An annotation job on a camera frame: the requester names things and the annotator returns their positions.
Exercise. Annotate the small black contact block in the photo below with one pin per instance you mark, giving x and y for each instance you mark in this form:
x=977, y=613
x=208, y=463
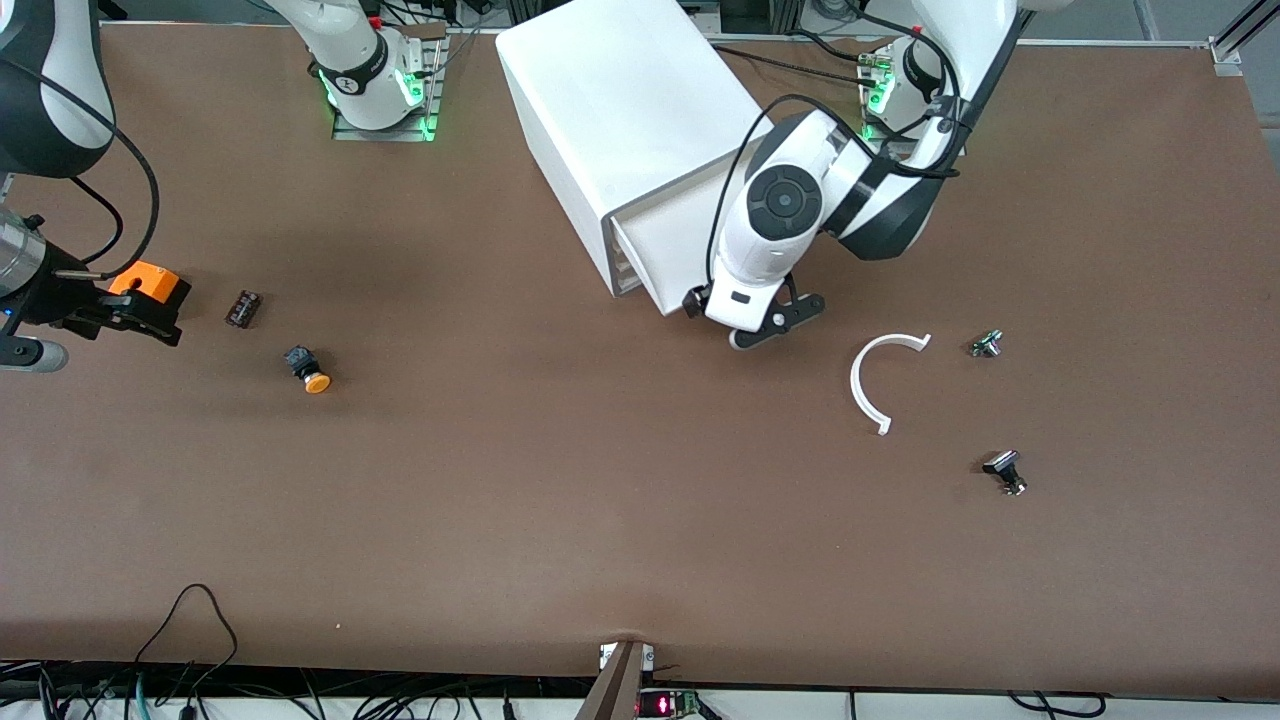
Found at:
x=243, y=309

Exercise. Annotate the aluminium frame rail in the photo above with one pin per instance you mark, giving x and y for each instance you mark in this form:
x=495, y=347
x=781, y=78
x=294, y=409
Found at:
x=1225, y=52

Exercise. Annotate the orange button enclosure box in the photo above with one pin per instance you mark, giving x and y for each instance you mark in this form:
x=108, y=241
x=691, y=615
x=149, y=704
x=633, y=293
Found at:
x=155, y=278

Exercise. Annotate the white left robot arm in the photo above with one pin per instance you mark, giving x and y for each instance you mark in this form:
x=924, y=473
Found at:
x=780, y=200

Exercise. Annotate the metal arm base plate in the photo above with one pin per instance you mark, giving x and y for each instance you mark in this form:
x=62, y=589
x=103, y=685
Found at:
x=885, y=147
x=385, y=134

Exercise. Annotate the small silver metal fitting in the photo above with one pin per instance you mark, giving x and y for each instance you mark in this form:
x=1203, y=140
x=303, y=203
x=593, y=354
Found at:
x=986, y=345

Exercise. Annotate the black device with red light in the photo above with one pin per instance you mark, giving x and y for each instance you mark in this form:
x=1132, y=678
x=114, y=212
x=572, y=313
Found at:
x=665, y=705

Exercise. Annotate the brown camera mount post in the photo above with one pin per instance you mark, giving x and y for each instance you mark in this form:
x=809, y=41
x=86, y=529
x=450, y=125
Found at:
x=615, y=690

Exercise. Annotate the black silver T-bolt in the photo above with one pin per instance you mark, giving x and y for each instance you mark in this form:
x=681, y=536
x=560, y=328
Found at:
x=1003, y=463

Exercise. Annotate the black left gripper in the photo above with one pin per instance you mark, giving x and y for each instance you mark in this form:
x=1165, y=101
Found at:
x=691, y=305

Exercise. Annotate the white mount bracket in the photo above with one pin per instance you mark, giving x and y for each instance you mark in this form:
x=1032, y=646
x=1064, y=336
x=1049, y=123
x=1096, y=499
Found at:
x=605, y=656

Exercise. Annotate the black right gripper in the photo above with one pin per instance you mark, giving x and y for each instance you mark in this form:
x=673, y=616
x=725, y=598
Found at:
x=52, y=298

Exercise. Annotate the orange push button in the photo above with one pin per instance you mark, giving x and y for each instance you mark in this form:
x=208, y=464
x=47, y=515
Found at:
x=312, y=375

